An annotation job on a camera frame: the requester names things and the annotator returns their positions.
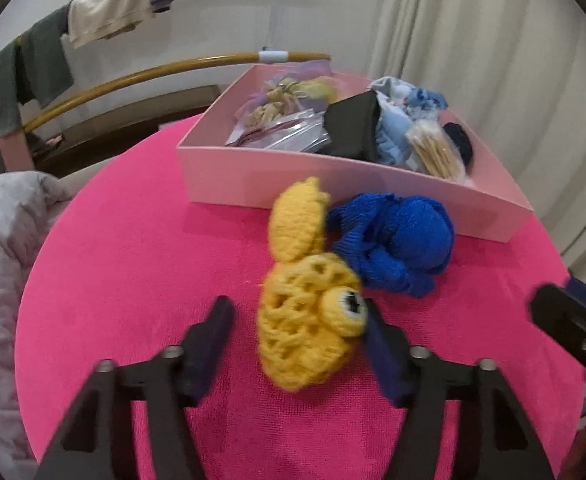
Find beige curtain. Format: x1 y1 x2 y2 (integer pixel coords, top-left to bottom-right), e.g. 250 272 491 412
365 0 586 271

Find light blue cloth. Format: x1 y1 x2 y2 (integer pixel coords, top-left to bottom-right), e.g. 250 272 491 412
373 110 424 166

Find black leather case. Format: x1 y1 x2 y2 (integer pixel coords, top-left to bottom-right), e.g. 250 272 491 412
318 91 381 163

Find navy crochet scrunchie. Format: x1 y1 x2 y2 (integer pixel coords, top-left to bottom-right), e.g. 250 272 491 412
443 122 476 168

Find clear plastic zip bags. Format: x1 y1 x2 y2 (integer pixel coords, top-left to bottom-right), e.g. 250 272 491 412
225 110 331 153

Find yellow crochet toy with eye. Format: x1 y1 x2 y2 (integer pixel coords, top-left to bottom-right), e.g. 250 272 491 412
258 177 371 393

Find white barre post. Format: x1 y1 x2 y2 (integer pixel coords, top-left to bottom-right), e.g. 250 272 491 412
258 0 294 63

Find clear bag of cotton swabs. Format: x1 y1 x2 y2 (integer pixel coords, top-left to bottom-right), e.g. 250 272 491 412
405 120 468 178

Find cream garment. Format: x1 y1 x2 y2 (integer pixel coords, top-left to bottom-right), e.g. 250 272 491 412
68 0 156 50

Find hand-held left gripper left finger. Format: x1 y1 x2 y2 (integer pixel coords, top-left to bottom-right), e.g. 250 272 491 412
38 295 236 480

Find blue knitted cloth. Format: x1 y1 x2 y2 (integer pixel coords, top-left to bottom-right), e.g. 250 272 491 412
325 192 456 296

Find pastel ribbon bundle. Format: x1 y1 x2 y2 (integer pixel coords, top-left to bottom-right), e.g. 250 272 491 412
235 60 338 128

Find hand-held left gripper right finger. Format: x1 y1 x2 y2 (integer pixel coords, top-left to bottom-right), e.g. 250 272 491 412
360 297 556 480

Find pink cardboard box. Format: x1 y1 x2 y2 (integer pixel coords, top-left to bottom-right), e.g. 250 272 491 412
175 64 534 243

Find green towel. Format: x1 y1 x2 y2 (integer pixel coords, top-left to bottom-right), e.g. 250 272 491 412
15 7 76 108

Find white and blue cloth bundle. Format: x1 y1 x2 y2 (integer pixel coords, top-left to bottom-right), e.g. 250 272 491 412
370 76 448 116

